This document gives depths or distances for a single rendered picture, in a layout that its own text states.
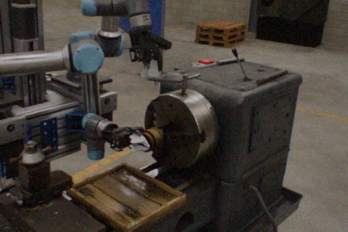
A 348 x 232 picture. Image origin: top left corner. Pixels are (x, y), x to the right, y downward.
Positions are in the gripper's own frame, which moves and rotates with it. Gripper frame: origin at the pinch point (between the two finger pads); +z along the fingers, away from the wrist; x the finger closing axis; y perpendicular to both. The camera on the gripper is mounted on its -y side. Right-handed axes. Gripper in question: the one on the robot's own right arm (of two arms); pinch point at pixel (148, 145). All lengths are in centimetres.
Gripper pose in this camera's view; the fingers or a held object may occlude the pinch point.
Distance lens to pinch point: 152.3
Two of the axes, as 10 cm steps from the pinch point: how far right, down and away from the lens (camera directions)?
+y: -6.8, 2.0, -7.0
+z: 7.3, 2.5, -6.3
